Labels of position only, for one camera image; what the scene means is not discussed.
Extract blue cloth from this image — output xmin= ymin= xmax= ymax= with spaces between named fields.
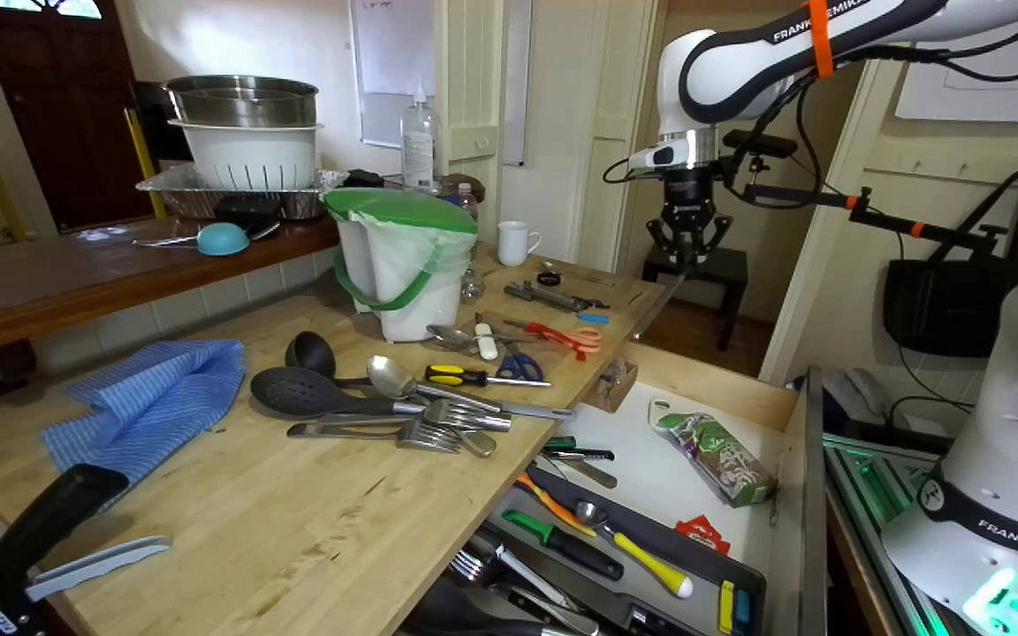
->
xmin=42 ymin=337 xmax=247 ymax=482

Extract black bag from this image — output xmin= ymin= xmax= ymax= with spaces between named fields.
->
xmin=882 ymin=170 xmax=1018 ymax=356

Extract black slotted ladle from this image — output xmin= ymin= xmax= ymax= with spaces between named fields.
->
xmin=250 ymin=366 xmax=419 ymax=418

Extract grey cutlery tray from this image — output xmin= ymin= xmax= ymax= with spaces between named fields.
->
xmin=469 ymin=465 xmax=766 ymax=636

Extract small cardboard box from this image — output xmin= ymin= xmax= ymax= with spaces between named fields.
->
xmin=587 ymin=360 xmax=635 ymax=413

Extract orange handled tool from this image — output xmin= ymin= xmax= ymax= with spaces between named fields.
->
xmin=511 ymin=472 xmax=596 ymax=535

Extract plastic water bottle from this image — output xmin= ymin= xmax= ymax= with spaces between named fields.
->
xmin=398 ymin=98 xmax=435 ymax=190

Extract black handled sharpening steel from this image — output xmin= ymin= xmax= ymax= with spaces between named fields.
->
xmin=631 ymin=267 xmax=688 ymax=337

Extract red handled scissors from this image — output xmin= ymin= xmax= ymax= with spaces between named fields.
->
xmin=508 ymin=316 xmax=605 ymax=360

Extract yellow black screwdriver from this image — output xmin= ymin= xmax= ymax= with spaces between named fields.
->
xmin=423 ymin=362 xmax=550 ymax=389

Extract white mug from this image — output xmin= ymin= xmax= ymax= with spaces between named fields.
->
xmin=496 ymin=217 xmax=541 ymax=267

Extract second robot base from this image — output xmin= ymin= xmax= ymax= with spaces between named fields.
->
xmin=882 ymin=286 xmax=1018 ymax=636

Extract black rubber band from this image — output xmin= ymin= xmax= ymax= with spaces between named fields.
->
xmin=536 ymin=267 xmax=563 ymax=290

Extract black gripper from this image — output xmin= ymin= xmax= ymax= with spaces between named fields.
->
xmin=645 ymin=170 xmax=730 ymax=267

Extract blue bowl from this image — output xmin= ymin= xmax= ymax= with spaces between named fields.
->
xmin=193 ymin=221 xmax=250 ymax=257

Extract silver spoon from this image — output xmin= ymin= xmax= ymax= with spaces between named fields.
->
xmin=366 ymin=354 xmax=502 ymax=413

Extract blue plastic clip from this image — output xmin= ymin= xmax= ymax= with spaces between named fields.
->
xmin=576 ymin=312 xmax=611 ymax=327

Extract black green handled tool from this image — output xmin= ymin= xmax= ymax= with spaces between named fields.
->
xmin=497 ymin=509 xmax=624 ymax=581

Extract black scissors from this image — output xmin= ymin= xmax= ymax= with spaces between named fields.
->
xmin=504 ymin=283 xmax=609 ymax=315

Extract green bag of grains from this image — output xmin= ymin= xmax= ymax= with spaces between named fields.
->
xmin=650 ymin=403 xmax=779 ymax=509

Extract white bin with green bag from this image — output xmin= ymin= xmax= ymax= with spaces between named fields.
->
xmin=321 ymin=186 xmax=478 ymax=343

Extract yellow handled ice cream scoop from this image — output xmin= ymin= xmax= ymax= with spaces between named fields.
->
xmin=576 ymin=500 xmax=695 ymax=597

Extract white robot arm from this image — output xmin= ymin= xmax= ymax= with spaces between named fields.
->
xmin=624 ymin=0 xmax=1018 ymax=263

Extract wooden drawer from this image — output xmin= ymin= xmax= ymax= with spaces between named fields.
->
xmin=541 ymin=343 xmax=826 ymax=636

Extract metal pot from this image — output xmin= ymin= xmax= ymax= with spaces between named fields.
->
xmin=167 ymin=75 xmax=318 ymax=125

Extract white colander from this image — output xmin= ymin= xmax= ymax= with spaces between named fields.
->
xmin=179 ymin=120 xmax=318 ymax=190

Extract blue and yellow clips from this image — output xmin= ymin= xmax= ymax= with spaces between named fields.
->
xmin=717 ymin=579 xmax=752 ymax=636

